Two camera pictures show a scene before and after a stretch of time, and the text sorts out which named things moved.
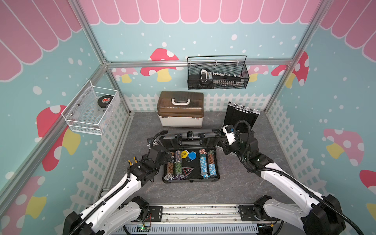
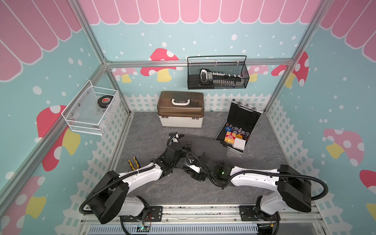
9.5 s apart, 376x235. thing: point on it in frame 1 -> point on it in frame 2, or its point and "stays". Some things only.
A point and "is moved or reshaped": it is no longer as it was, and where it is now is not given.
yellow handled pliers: [130, 162] stays
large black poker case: [194, 155] is moved or reshaped
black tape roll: [103, 101] stays
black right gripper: [226, 149] -> [195, 176]
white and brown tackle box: [178, 108] stays
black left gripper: [166, 160] -> [188, 149]
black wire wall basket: [218, 72] stays
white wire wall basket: [88, 111] stays
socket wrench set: [221, 79] stays
